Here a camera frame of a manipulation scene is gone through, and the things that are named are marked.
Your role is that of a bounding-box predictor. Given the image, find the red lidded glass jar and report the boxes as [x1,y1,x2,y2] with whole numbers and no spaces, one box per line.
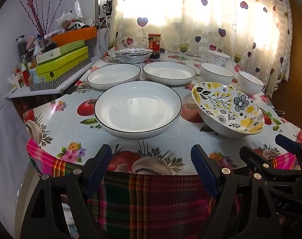
[148,33,161,59]

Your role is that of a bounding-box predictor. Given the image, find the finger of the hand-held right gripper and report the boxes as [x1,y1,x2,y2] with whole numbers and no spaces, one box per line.
[240,146,302,183]
[275,134,302,171]

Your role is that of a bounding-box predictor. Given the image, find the white plastic tub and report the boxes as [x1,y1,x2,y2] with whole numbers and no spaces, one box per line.
[207,50,231,68]

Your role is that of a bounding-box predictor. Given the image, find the white ribbed bowl black rim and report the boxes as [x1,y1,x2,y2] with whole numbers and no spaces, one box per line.
[200,63,234,86]
[238,71,265,96]

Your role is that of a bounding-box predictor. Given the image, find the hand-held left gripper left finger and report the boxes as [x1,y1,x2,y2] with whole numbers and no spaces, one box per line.
[20,144,113,239]

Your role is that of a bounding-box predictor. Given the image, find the vegetable print tablecloth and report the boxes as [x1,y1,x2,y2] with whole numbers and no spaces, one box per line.
[23,46,302,177]

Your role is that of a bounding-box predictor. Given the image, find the striped cardboard box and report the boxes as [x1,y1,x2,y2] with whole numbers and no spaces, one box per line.
[29,62,92,91]

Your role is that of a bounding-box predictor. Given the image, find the yellow black floral bowl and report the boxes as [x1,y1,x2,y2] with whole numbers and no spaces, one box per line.
[191,82,265,138]

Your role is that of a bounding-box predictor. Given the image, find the cluster of small bottles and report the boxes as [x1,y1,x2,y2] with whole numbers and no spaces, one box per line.
[7,55,37,91]

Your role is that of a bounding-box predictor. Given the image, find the lime green box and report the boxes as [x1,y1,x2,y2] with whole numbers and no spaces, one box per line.
[36,56,92,81]
[36,46,89,75]

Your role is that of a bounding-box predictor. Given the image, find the dark green flat box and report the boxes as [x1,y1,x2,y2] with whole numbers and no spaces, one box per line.
[58,39,85,54]

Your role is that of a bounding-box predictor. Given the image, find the dark tall bottle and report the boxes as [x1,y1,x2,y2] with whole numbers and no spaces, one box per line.
[16,35,26,58]

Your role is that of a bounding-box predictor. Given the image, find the orange box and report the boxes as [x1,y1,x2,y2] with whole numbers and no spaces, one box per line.
[51,27,97,46]

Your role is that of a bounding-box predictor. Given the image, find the heart print curtain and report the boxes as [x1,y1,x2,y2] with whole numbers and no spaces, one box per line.
[109,0,293,97]

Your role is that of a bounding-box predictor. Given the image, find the pink flower branches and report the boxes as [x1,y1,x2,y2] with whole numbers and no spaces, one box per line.
[19,0,73,36]

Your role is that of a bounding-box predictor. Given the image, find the white side shelf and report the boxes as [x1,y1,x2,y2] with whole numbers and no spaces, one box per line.
[5,55,109,99]

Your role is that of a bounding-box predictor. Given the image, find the brown wooden cabinet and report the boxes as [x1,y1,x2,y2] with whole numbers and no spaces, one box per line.
[288,0,302,110]

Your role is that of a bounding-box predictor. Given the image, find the white cable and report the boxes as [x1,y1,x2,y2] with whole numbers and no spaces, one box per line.
[99,15,110,54]

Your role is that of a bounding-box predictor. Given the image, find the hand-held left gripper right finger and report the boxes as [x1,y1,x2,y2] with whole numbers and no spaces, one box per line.
[190,144,282,239]

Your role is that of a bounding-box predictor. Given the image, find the white plate black rim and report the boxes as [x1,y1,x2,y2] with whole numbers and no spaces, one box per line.
[94,81,182,139]
[87,63,141,90]
[142,61,196,86]

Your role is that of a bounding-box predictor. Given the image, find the white small box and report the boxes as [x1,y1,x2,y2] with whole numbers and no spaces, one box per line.
[37,47,62,64]

